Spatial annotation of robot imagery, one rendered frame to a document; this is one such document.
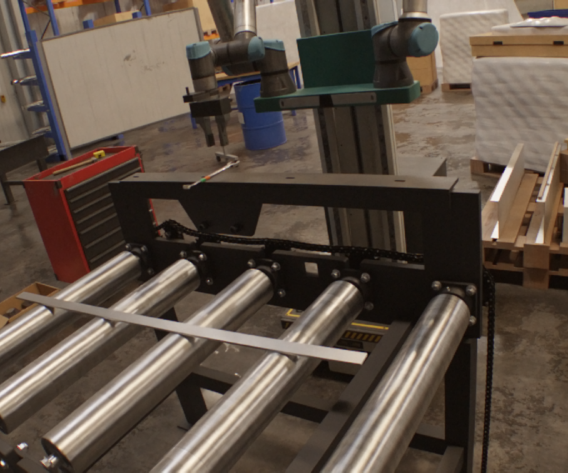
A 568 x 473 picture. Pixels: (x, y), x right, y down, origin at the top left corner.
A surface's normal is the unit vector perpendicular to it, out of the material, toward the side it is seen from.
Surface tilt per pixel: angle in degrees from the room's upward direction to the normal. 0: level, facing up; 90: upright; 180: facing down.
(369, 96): 90
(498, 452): 0
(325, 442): 0
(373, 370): 0
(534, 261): 90
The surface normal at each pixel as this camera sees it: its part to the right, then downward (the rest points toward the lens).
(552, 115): -0.77, 0.50
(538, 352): -0.16, -0.90
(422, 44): 0.52, 0.40
